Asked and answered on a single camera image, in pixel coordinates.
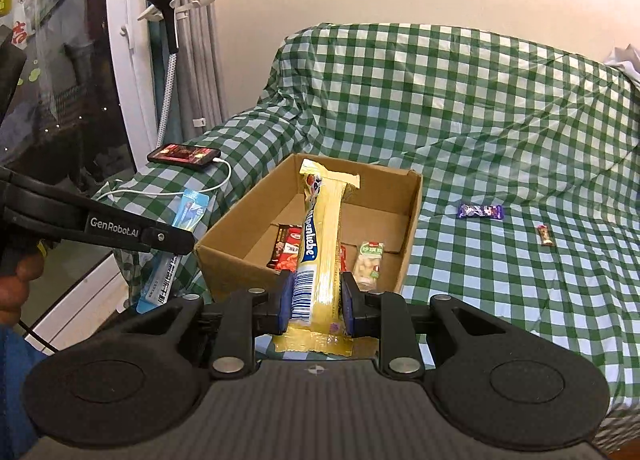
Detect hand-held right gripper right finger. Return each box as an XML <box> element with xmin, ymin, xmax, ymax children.
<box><xmin>340</xmin><ymin>272</ymin><xmax>507</xmax><ymax>377</ymax></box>

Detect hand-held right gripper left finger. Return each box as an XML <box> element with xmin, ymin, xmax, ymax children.
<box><xmin>125</xmin><ymin>270</ymin><xmax>296</xmax><ymax>380</ymax></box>

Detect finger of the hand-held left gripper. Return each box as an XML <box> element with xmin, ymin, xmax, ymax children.
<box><xmin>145</xmin><ymin>224</ymin><xmax>196</xmax><ymax>257</ymax></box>

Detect clear nut snack packet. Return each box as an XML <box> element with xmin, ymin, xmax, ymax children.
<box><xmin>352</xmin><ymin>240</ymin><xmax>387</xmax><ymax>293</ymax></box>

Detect light blue snack bar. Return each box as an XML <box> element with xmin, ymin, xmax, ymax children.
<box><xmin>136</xmin><ymin>188</ymin><xmax>210</xmax><ymax>313</ymax></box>

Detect long red snack packet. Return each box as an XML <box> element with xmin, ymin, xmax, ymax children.
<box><xmin>266</xmin><ymin>224</ymin><xmax>304</xmax><ymax>273</ymax></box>

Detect cardboard box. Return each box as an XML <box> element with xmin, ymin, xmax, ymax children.
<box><xmin>194</xmin><ymin>152</ymin><xmax>423</xmax><ymax>308</ymax></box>

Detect yellow snack bar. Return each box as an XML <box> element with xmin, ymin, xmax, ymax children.
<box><xmin>272</xmin><ymin>158</ymin><xmax>373</xmax><ymax>358</ymax></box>

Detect person's left hand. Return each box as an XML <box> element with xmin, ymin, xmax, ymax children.
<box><xmin>0</xmin><ymin>252</ymin><xmax>47</xmax><ymax>327</ymax></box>

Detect smartphone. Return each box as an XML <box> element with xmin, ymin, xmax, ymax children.
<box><xmin>147</xmin><ymin>142</ymin><xmax>222</xmax><ymax>171</ymax></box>

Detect glass door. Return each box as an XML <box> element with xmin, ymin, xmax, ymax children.
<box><xmin>0</xmin><ymin>0</ymin><xmax>137</xmax><ymax>261</ymax></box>

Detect purple candy bar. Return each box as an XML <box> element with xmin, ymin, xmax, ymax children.
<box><xmin>457</xmin><ymin>203</ymin><xmax>504</xmax><ymax>222</ymax></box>

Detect green checkered sofa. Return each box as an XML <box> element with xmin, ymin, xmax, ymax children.
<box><xmin>112</xmin><ymin>22</ymin><xmax>640</xmax><ymax>452</ymax></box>

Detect black garment steamer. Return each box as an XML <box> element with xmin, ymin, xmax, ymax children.
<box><xmin>140</xmin><ymin>0</ymin><xmax>182</xmax><ymax>150</ymax></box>

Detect white cloth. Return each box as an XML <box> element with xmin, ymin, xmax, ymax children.
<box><xmin>602</xmin><ymin>44</ymin><xmax>640</xmax><ymax>87</ymax></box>

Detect white charging cable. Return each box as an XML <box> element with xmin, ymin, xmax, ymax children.
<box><xmin>95</xmin><ymin>157</ymin><xmax>234</xmax><ymax>204</ymax></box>

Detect black cable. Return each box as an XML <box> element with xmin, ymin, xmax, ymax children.
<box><xmin>17</xmin><ymin>319</ymin><xmax>61</xmax><ymax>354</ymax></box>

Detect white door frame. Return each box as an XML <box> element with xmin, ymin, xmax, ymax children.
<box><xmin>102</xmin><ymin>0</ymin><xmax>162</xmax><ymax>168</ymax></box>

